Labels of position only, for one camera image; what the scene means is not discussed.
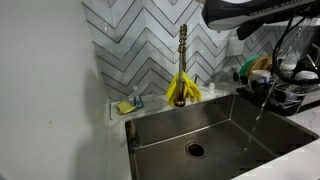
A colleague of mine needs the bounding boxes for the stainless steel sink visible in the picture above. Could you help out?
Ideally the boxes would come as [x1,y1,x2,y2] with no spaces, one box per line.
[125,95,319,180]

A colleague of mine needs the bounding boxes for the yellow rubber gloves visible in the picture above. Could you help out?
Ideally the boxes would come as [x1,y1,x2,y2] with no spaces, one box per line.
[165,72,202,106]

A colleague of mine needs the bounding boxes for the brass kitchen faucet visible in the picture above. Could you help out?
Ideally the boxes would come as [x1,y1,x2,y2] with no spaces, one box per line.
[174,24,187,107]

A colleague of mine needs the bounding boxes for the clear soap bottle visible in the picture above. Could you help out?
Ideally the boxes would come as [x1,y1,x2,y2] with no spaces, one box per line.
[133,85,144,109]

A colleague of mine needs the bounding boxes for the yellow sponge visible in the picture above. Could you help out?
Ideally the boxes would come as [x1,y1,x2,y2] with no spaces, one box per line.
[116,101,136,115]

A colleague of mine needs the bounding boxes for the small white bottle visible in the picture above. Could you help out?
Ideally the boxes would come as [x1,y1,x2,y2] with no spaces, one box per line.
[208,82,215,94]

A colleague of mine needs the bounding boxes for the green plate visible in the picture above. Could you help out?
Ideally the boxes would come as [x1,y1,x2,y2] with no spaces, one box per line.
[239,54,261,76]

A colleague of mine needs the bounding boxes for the white mug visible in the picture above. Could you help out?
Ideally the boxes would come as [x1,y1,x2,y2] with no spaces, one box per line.
[251,70,271,83]

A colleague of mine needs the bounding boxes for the wooden plate in rack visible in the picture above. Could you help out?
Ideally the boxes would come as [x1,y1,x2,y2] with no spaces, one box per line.
[245,56,272,77]

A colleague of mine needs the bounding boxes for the stainless steel dish rack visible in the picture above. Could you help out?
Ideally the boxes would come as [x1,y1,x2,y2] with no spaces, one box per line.
[233,72,320,116]

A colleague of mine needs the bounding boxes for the clear glass bowl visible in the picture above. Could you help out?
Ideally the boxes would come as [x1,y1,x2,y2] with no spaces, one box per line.
[294,70,319,82]

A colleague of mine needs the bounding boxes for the white wall outlet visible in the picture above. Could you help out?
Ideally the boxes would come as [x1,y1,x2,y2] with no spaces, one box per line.
[227,37,245,57]

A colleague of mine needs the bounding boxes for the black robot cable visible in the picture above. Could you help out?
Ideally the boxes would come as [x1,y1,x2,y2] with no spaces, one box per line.
[271,9,320,86]

